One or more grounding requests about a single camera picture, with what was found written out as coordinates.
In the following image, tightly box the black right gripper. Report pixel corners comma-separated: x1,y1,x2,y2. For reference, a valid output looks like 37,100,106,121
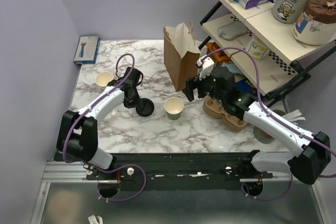
182,69,225,103

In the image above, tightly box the green paper cup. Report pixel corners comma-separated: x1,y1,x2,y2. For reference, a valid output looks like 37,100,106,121
164,97,184,120
95,71,114,92

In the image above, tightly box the black plastic cup lid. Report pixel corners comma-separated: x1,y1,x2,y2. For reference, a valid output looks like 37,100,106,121
135,98,155,117

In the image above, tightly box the brown cardboard cup carrier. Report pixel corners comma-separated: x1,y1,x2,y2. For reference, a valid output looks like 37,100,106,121
203,97,247,132

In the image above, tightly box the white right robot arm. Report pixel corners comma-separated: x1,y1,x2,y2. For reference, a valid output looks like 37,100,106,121
183,68,331,185

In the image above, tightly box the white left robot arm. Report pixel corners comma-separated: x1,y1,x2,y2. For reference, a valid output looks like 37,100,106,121
56,67,143,179

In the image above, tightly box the brown paper bag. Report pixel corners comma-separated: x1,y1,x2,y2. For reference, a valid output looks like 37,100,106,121
163,22,201,92

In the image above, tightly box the blue razor package box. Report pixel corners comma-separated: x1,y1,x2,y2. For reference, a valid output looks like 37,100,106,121
73,36,100,65

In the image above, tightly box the blue snack package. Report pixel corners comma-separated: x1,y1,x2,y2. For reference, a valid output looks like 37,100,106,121
236,78,257,97

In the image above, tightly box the grey stone-shaped pouch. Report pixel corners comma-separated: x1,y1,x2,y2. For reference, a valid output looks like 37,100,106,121
217,21,248,40

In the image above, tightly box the white printed mug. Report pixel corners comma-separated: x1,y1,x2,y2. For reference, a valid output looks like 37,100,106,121
245,35,270,60

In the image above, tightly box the beige black folding shelf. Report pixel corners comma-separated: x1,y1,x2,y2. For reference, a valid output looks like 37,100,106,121
199,0,335,103

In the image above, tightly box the white plastic scrap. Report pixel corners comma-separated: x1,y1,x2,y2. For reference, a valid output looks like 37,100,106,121
88,215,103,224

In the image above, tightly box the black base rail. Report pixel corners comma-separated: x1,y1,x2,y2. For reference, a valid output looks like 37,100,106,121
87,151,277,191

